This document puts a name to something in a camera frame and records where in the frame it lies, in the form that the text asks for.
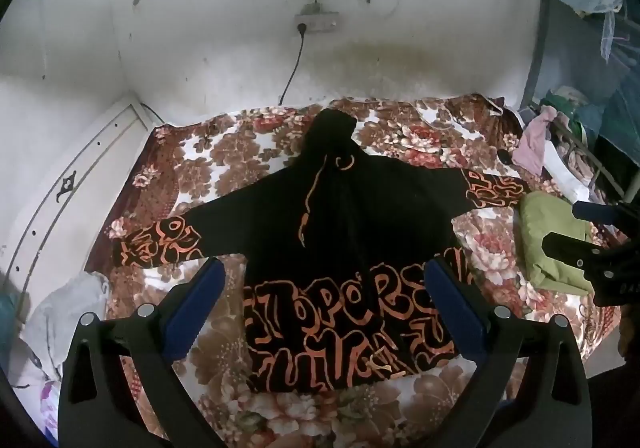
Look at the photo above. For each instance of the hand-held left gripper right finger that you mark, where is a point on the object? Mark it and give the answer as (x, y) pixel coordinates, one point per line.
(452, 303)

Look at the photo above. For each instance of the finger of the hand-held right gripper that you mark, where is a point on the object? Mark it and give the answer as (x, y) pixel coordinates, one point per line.
(570, 250)
(600, 215)

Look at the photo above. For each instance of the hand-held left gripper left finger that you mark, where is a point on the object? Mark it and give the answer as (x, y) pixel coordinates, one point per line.
(195, 313)

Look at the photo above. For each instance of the black hoodie orange print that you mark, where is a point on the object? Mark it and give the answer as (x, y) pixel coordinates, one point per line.
(350, 208)

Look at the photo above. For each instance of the person's right forearm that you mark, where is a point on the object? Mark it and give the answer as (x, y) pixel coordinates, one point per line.
(629, 335)

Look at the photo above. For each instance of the metal clothes rack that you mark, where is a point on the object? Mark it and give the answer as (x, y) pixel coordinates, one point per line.
(530, 78)

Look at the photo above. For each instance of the green folded cloth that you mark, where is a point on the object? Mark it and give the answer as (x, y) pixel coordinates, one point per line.
(545, 233)

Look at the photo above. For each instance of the white pillow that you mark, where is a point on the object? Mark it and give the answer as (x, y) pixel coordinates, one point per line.
(560, 168)

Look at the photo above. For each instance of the pink floral bedding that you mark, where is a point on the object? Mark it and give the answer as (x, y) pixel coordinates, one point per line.
(577, 153)

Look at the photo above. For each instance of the pink cloth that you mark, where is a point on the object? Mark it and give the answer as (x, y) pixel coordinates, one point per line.
(532, 143)

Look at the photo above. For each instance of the dark green cloth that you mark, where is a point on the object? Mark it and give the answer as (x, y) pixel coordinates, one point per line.
(562, 103)

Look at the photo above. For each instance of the grey white cloth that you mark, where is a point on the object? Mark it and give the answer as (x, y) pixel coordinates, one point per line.
(65, 313)

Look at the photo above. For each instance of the floral blanket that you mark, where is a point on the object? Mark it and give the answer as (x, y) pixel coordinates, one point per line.
(235, 153)

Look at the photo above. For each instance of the white cabinet panel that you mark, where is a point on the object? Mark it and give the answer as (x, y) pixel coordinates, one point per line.
(75, 163)

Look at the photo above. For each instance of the white power strip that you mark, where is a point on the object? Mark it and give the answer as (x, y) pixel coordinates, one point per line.
(317, 23)

